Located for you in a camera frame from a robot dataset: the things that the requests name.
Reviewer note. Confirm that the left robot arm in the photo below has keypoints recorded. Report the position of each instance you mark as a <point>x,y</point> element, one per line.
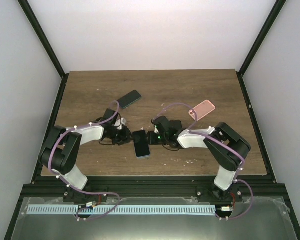
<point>60,150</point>

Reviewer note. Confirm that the blue-edged dark phone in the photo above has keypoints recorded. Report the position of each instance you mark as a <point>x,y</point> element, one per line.
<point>141,145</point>
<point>128,99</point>

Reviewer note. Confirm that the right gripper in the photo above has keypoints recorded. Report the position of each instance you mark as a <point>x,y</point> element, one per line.
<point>151,139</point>

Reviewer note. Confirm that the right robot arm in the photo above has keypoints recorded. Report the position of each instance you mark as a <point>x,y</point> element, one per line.
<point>228,148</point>

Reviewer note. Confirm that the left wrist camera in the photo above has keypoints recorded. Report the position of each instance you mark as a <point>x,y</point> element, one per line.
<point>120,123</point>

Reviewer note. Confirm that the pink phone case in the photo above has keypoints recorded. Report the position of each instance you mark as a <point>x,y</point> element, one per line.
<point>202,110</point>

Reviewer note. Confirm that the right black frame post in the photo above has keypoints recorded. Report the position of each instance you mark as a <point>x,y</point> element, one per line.
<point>270,20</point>

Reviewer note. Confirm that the left black frame post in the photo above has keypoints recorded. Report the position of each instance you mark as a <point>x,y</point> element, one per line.
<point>29,13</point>

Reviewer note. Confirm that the black aluminium frame rail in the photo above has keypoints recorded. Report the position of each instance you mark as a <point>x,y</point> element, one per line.
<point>151,186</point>

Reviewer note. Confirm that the white slotted cable duct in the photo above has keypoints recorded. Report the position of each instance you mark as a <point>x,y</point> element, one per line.
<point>196,210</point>

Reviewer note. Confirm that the black frame post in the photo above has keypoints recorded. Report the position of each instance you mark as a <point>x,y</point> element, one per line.
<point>29,13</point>
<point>270,20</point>

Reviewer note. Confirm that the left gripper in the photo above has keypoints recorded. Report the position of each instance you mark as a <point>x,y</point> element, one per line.
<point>125,138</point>

